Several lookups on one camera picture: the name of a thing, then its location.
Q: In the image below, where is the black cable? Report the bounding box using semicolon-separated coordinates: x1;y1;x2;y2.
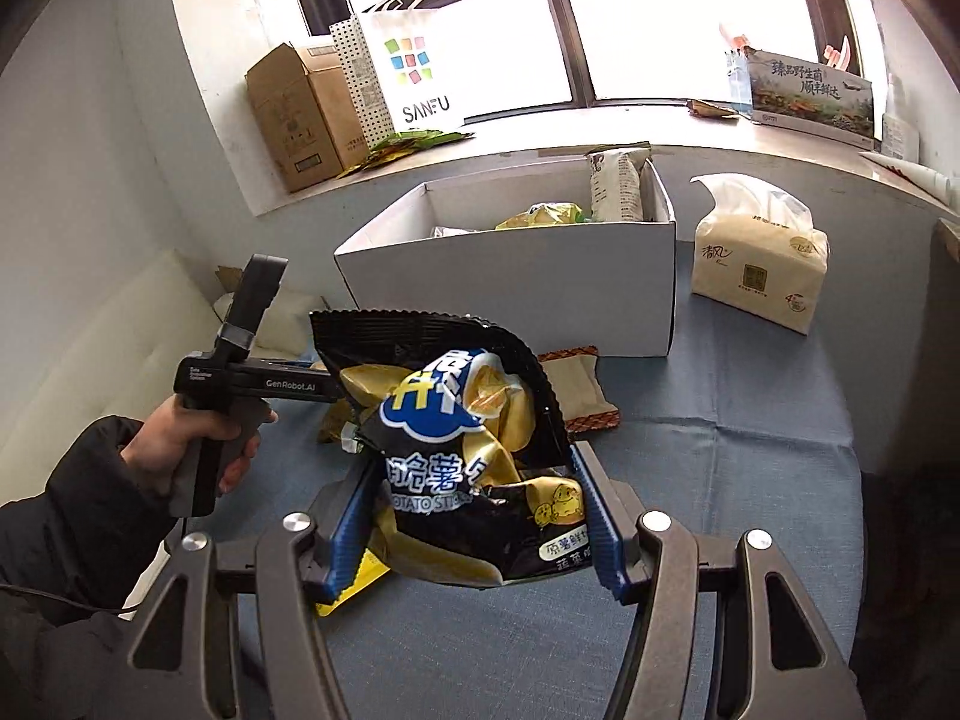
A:
0;581;143;616

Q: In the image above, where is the window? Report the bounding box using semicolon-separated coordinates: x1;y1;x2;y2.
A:
281;0;893;125

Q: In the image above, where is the white polka dot shopping bag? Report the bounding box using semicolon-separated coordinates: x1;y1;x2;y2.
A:
330;0;464;151

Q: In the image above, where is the blue tablecloth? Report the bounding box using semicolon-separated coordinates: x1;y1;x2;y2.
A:
150;236;863;720

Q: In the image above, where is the yellow snack packet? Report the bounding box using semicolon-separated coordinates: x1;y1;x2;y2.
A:
315;540;392;617

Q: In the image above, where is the person's left forearm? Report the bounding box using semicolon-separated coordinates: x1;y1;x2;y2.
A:
0;416;185;720

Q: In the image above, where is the person's left hand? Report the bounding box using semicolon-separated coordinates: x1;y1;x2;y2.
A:
120;390;280;496

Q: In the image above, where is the cream sofa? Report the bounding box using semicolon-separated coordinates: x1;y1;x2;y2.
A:
0;249;331;511

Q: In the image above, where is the yellow chip bag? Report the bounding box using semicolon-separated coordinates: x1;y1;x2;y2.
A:
495;201;584;231

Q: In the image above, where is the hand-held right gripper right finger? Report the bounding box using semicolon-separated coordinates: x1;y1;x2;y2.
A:
571;442;863;720

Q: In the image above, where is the cream tissue pack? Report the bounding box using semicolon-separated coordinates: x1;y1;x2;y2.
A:
690;174;830;336

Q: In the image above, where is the large cream snack bag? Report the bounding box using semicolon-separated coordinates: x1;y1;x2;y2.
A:
585;148;652;222

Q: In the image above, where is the brown cardboard box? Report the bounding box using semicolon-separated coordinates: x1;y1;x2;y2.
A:
246;43;368;194

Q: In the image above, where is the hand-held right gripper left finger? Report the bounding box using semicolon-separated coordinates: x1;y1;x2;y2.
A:
124;457;380;720

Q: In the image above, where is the olive pastry packet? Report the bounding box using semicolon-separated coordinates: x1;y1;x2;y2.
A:
316;397;361;445

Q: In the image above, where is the pile of green sachets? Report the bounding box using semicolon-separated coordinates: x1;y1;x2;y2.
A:
337;131;475;179

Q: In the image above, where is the black potato chip bag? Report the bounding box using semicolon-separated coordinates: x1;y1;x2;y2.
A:
309;307;575;586

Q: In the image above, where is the brown pastry packet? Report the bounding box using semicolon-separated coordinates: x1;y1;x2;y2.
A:
536;345;622;432

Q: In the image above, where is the dark desk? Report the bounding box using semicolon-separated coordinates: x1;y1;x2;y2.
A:
862;216;960;691

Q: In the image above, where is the white cardboard box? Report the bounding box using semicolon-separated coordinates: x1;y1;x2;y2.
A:
334;157;678;357

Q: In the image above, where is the blue printed carton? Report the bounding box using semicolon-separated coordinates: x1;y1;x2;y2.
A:
724;49;877;151

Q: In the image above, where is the white tube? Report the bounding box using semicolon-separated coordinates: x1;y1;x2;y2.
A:
859;151;955;194

